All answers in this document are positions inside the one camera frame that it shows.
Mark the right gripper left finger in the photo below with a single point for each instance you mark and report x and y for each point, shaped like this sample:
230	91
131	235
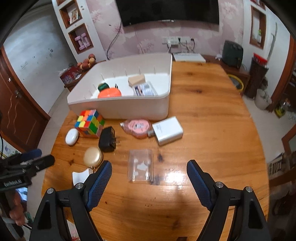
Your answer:
50	222

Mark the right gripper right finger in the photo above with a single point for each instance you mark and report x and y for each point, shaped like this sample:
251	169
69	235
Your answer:
248	221

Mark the white gua sha board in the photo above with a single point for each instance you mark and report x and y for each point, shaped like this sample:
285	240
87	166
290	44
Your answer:
80	177

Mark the gold round compact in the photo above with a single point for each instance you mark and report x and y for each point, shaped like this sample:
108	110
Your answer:
92	157

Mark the multicolour puzzle cube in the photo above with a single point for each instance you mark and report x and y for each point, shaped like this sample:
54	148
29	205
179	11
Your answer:
90	123

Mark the black power adapter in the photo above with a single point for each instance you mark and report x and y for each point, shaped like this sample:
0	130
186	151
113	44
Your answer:
107	140

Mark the clear plastic card box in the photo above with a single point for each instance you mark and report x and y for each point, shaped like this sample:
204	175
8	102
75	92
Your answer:
140	166

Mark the white USB charger block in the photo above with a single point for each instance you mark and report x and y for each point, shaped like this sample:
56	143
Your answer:
166	131

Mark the orange round case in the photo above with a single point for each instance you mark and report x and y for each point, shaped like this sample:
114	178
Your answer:
110	92

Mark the pink correction tape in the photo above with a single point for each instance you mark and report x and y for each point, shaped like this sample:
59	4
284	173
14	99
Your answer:
137	127

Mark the beige wooden piece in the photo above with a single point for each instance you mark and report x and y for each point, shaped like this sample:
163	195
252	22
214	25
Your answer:
136	80

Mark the labelled clear plastic box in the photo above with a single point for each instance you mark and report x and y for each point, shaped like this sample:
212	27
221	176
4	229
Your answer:
144	89

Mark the person's left hand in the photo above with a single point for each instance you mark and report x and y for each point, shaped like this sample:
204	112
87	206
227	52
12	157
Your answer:
17	213

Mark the wooden drawer cabinet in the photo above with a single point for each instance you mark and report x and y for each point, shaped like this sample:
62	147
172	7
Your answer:
74	83

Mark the red tissue box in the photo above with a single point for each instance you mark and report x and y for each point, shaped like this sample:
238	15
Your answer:
70	74

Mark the white waste bin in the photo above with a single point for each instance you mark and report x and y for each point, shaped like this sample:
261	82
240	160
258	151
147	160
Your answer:
262	99

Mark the bowl of peaches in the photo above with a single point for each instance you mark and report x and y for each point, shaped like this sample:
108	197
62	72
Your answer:
87	63

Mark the pink dumbbells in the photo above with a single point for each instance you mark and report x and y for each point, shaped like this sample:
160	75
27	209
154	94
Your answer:
83	41

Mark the white plastic storage bin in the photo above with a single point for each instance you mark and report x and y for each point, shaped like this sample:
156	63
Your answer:
157	70

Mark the long wooden TV bench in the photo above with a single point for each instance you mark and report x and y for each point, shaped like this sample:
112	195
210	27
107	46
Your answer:
242	74

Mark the black speaker box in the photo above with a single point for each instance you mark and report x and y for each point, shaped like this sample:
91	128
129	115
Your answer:
232	54

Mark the white set-top box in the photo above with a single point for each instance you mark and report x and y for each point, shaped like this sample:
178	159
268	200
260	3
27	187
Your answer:
189	57

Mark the black wall television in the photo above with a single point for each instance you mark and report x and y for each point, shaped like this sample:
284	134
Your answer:
134	12

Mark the white wall power strip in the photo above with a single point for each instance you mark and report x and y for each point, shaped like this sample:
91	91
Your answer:
175	40

